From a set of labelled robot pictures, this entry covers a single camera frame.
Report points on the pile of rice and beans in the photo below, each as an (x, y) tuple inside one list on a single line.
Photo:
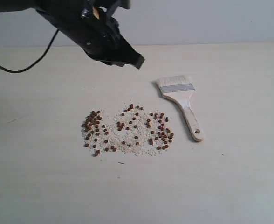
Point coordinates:
[(133, 130)]

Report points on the wooden paint brush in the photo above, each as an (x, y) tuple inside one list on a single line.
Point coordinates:
[(179, 89)]

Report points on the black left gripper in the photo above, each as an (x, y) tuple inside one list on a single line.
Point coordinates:
[(90, 24)]

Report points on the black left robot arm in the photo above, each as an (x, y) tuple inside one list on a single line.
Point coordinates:
[(21, 5)]

